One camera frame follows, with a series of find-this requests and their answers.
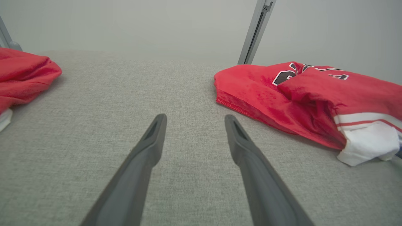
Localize grey partition post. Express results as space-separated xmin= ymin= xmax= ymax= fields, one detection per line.
xmin=238 ymin=0 xmax=277 ymax=65
xmin=0 ymin=16 xmax=23 ymax=51

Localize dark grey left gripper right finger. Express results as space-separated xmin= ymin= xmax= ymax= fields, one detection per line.
xmin=225 ymin=115 xmax=314 ymax=226

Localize red Bulls jersey white sleeves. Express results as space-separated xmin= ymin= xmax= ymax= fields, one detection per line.
xmin=214 ymin=61 xmax=402 ymax=167

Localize red shorts with white stripe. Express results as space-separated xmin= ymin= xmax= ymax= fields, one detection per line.
xmin=0 ymin=47 xmax=62 ymax=132

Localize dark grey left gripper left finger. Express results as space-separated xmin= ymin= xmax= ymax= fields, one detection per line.
xmin=80 ymin=114 xmax=167 ymax=226

